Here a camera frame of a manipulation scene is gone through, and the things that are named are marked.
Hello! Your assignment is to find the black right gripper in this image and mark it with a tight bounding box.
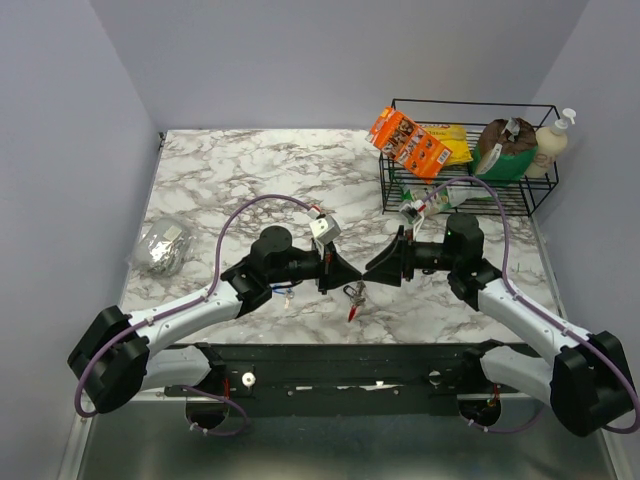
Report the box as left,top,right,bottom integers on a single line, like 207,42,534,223
363,225,459,287

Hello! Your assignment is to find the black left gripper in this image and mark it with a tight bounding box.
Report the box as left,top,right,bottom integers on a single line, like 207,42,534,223
268,239,362,295

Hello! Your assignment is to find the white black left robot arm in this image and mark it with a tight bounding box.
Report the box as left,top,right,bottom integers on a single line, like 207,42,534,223
67,226,362,417

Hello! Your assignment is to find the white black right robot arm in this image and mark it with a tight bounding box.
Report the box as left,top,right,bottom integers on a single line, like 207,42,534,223
363,213,639,437

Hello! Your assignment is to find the blue tag small key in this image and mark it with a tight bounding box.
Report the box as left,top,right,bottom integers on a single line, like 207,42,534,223
272,284,295,309

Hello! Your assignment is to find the green white snack packet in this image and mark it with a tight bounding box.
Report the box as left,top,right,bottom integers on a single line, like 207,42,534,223
401,184,492,217

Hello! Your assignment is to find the orange snack box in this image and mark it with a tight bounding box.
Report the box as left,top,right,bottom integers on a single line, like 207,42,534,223
366,106,453,183

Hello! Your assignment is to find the yellow chips bag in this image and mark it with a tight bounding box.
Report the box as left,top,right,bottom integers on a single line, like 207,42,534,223
422,124,472,166

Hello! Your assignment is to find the green brown coffee bag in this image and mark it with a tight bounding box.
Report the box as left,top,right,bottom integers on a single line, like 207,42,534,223
471,117,538,185

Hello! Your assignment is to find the clear bag of foil items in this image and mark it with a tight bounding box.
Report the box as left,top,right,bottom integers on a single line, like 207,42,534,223
131,217,193,278

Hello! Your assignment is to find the white pump lotion bottle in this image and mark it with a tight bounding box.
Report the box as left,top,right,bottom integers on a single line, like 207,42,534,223
525,108,577,179

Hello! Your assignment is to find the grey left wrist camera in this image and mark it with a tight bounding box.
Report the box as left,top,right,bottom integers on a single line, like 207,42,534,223
309,215,341,245

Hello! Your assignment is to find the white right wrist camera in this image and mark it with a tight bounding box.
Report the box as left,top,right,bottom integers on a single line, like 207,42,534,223
399,200,425,226

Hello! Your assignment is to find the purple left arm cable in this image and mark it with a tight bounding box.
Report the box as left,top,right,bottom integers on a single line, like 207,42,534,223
74,193,324,437

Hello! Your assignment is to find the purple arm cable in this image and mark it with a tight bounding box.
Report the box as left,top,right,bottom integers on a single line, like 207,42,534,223
74,193,324,437
419,175,640,435

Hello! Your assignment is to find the black metal base rail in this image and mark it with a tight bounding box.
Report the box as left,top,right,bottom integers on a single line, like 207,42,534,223
196,343,512,418

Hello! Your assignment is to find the black wire basket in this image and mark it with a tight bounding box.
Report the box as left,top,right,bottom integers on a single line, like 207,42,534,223
377,98,560,217

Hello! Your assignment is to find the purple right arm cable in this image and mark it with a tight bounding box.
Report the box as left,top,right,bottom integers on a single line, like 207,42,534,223
419,175,640,435

